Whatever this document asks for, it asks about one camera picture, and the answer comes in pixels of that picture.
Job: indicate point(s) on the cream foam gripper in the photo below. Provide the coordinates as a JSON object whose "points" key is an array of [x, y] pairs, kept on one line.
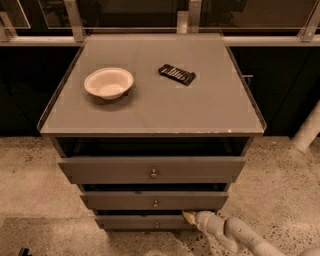
{"points": [[202, 218]]}

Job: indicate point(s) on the grey bottom drawer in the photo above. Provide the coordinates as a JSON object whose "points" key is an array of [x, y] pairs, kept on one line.
{"points": [[143, 222]]}

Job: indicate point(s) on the grey drawer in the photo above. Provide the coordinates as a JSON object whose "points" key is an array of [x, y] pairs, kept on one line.
{"points": [[143, 222], [154, 200], [151, 170]]}

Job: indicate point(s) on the grey top drawer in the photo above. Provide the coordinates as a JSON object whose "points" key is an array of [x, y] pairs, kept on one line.
{"points": [[151, 170]]}

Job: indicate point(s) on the grey drawer cabinet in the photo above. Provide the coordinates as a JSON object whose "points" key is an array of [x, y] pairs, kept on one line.
{"points": [[216, 115]]}

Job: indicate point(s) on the grey middle drawer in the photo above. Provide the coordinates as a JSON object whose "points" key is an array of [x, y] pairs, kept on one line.
{"points": [[154, 200]]}

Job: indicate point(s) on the white floor pipe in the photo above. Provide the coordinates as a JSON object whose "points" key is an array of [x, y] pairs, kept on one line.
{"points": [[308, 130]]}

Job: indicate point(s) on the white paper bowl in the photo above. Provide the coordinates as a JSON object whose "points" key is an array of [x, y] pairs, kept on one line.
{"points": [[109, 83]]}

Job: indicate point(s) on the black object on floor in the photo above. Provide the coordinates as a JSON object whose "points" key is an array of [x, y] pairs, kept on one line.
{"points": [[24, 252]]}

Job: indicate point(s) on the metal window railing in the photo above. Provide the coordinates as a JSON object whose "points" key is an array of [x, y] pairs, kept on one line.
{"points": [[236, 23]]}

